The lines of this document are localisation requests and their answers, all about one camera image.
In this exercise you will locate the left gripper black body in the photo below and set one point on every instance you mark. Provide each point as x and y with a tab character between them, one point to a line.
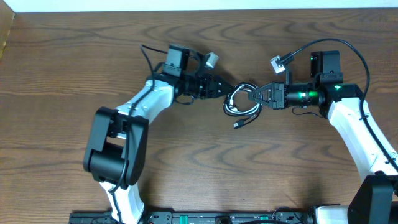
209	86

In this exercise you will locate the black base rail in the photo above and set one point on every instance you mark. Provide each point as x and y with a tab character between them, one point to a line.
281	215

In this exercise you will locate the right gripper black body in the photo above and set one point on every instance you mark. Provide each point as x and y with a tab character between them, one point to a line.
281	96

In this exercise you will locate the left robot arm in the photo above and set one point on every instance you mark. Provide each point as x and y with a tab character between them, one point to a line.
116	149

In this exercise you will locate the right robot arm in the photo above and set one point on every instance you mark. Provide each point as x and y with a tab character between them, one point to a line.
341	104

